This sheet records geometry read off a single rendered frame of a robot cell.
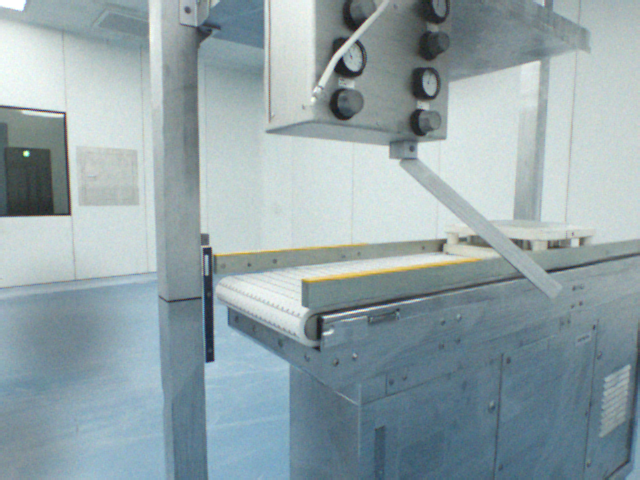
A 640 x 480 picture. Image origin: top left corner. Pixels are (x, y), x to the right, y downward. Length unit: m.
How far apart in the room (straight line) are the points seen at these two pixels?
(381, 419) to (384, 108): 0.46
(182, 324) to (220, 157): 5.67
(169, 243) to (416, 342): 0.41
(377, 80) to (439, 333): 0.38
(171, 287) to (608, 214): 3.40
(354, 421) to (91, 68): 5.56
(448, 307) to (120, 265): 5.39
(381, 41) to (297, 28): 0.10
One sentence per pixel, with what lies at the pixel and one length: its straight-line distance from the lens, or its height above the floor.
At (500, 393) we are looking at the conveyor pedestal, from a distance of 1.00.
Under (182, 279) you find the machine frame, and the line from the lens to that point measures 0.74.
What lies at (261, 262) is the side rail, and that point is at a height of 0.96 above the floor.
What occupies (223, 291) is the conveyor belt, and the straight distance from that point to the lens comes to 0.72.
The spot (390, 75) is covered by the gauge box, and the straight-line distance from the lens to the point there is 0.55.
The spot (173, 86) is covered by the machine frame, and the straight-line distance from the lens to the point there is 0.75.
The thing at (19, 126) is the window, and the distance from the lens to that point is 5.70.
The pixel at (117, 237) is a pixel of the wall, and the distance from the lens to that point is 5.85.
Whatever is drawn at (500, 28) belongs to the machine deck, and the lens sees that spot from 0.84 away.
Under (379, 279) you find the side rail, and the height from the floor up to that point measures 0.97.
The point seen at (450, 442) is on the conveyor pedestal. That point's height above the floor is 0.63.
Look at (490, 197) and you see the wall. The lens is 4.14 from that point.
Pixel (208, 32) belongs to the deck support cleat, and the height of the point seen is 1.34.
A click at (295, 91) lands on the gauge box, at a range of 0.50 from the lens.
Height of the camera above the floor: 1.07
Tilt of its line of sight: 7 degrees down
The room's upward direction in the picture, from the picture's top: straight up
